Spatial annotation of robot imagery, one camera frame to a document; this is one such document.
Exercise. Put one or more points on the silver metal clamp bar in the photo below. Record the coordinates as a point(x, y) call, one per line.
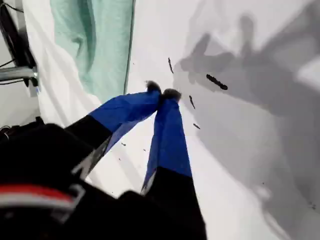
point(15, 73)

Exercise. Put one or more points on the pale green t-shirt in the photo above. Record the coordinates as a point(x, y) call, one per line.
point(105, 45)

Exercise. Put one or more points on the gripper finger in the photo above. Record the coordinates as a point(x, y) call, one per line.
point(125, 110)
point(170, 150)

